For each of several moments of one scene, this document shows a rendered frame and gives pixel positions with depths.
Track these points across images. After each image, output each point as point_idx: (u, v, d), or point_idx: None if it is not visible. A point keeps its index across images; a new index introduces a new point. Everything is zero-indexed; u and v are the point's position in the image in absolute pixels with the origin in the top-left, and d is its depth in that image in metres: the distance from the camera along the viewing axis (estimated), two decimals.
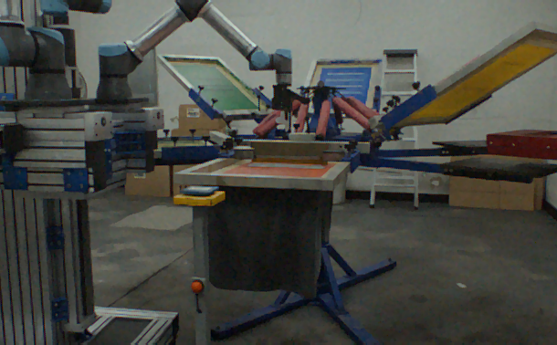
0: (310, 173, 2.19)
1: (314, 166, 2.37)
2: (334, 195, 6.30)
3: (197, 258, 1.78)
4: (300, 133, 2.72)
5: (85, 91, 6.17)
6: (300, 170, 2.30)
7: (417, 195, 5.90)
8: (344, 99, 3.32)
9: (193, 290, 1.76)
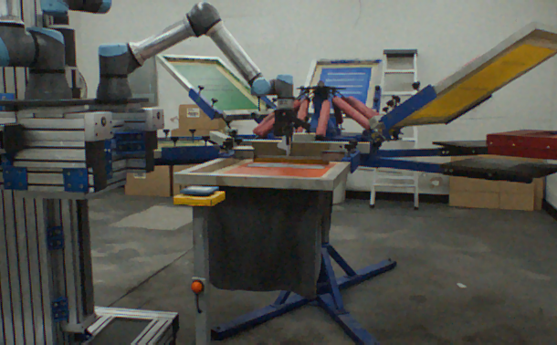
0: (310, 173, 2.19)
1: (314, 166, 2.37)
2: (334, 195, 6.30)
3: (197, 258, 1.78)
4: (300, 133, 2.72)
5: (85, 91, 6.17)
6: (300, 170, 2.30)
7: (417, 195, 5.90)
8: (344, 99, 3.32)
9: (193, 290, 1.76)
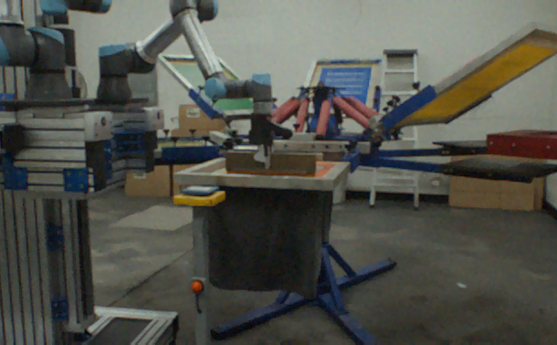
0: None
1: None
2: (334, 195, 6.30)
3: (197, 258, 1.78)
4: (300, 133, 2.72)
5: (85, 91, 6.17)
6: None
7: (417, 195, 5.90)
8: (344, 99, 3.32)
9: (193, 290, 1.76)
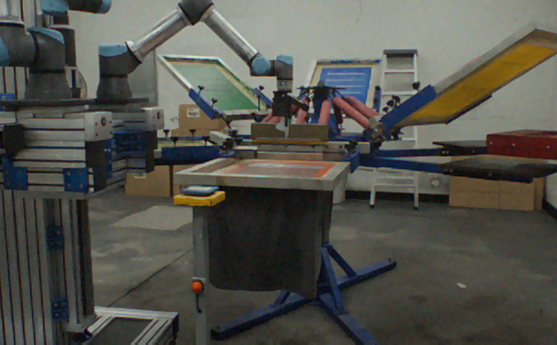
0: None
1: (314, 166, 2.37)
2: (334, 195, 6.30)
3: (197, 258, 1.78)
4: None
5: (85, 91, 6.17)
6: None
7: (417, 195, 5.90)
8: (344, 99, 3.32)
9: (193, 290, 1.76)
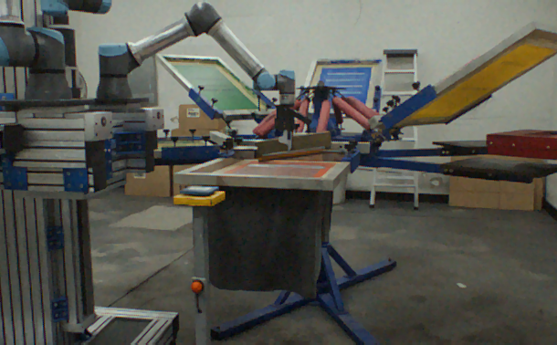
0: None
1: (314, 166, 2.37)
2: (334, 195, 6.30)
3: (197, 258, 1.78)
4: (300, 133, 2.72)
5: (85, 91, 6.17)
6: None
7: (417, 195, 5.90)
8: (344, 99, 3.32)
9: (193, 290, 1.76)
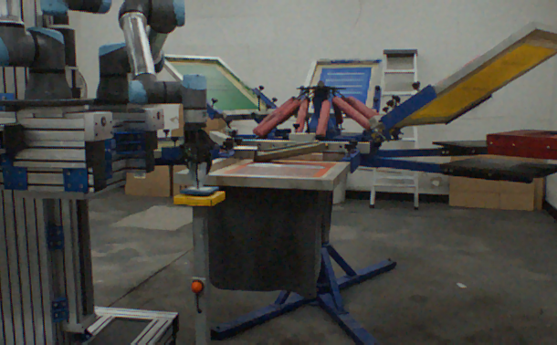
0: None
1: (314, 166, 2.37)
2: (334, 195, 6.30)
3: (197, 258, 1.78)
4: (300, 133, 2.72)
5: (85, 91, 6.17)
6: None
7: (417, 195, 5.90)
8: (344, 99, 3.32)
9: (193, 290, 1.76)
